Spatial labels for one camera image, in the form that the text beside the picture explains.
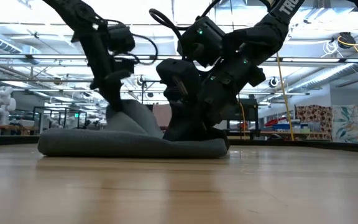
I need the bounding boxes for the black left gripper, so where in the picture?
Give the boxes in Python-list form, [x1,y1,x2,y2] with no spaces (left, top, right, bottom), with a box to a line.
[80,29,135,111]

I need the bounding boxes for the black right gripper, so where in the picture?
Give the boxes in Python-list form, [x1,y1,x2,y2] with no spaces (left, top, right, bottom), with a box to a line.
[163,58,266,149]

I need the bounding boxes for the grey waffle-weave towel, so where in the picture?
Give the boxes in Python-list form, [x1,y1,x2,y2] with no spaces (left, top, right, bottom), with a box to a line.
[37,99,229,159]

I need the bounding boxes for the brown cardboard panel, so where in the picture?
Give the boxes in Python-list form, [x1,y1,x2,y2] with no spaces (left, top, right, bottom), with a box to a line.
[152,103,173,128]

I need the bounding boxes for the black desk workstation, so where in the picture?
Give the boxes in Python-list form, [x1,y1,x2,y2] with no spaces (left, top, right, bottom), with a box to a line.
[227,98,260,138]

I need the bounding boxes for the cluttered wooden workbench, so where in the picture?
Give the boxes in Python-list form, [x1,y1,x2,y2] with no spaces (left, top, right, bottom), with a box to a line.
[258,116,324,141]

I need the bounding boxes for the white humanoid robot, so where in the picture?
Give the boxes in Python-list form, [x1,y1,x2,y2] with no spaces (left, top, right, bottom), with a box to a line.
[0,86,17,126]

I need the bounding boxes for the floral patterned cloth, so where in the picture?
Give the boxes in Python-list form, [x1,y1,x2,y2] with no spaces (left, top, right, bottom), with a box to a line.
[295,105,334,141]

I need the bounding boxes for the leaf patterned cloth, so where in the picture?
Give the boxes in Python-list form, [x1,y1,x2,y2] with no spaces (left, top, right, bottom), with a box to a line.
[331,105,358,144]

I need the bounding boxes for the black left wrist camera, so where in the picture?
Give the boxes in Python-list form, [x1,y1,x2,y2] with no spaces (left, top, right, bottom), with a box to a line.
[106,23,136,54]

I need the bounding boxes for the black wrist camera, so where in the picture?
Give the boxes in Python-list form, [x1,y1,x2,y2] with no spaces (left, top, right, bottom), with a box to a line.
[106,23,136,54]
[155,57,202,104]

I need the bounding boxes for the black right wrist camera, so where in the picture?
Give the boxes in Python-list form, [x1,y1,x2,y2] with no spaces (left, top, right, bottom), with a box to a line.
[155,57,202,104]

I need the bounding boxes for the yellow hanging cable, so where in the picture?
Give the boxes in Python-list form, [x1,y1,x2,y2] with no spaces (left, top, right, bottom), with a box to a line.
[274,52,295,141]

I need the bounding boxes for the black aluminium table frame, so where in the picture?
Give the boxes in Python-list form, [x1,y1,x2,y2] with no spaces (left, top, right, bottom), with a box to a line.
[0,133,358,154]

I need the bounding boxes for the silver corrugated air duct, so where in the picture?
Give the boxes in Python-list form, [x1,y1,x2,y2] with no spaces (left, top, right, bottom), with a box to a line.
[287,63,358,91]

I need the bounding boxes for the black ceiling cable reel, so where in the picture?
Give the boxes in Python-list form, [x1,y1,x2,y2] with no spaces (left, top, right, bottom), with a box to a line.
[331,31,357,50]

